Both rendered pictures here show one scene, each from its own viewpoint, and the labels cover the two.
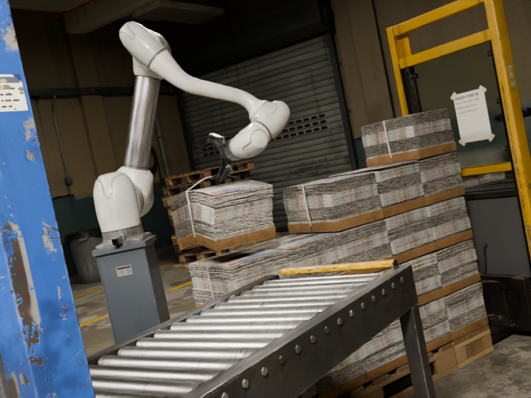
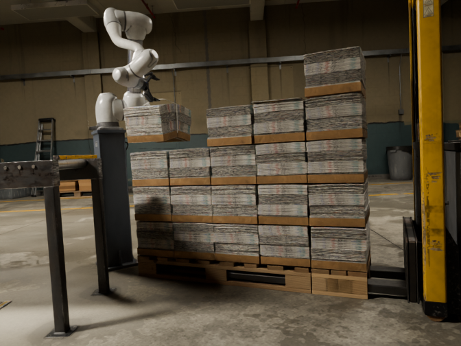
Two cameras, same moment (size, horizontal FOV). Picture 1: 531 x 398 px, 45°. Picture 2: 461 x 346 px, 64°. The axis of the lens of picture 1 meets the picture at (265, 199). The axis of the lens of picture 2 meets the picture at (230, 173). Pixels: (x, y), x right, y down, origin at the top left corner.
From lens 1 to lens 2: 283 cm
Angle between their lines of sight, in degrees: 57
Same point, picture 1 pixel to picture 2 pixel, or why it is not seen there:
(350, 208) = (221, 131)
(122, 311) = not seen: hidden behind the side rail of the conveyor
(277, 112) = (138, 56)
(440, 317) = (298, 242)
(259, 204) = (152, 118)
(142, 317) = not seen: hidden behind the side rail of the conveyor
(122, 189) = (99, 101)
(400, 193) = (275, 125)
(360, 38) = not seen: outside the picture
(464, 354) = (322, 285)
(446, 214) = (331, 153)
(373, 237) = (240, 157)
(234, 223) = (137, 128)
